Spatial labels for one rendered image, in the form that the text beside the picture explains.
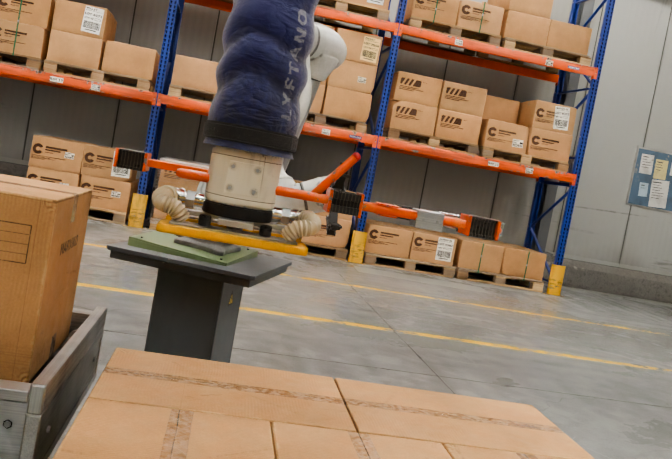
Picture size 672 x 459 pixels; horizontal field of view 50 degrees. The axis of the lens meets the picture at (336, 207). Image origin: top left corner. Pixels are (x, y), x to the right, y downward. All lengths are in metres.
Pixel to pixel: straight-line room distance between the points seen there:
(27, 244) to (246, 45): 0.64
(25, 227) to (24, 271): 0.09
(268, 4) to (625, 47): 10.50
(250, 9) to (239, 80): 0.16
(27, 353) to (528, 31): 8.75
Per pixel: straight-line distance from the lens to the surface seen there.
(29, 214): 1.65
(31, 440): 1.58
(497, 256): 9.75
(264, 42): 1.68
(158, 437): 1.52
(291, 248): 1.64
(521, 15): 9.88
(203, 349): 2.48
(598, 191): 11.74
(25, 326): 1.69
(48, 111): 10.47
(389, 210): 1.78
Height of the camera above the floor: 1.12
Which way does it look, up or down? 3 degrees down
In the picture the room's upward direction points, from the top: 10 degrees clockwise
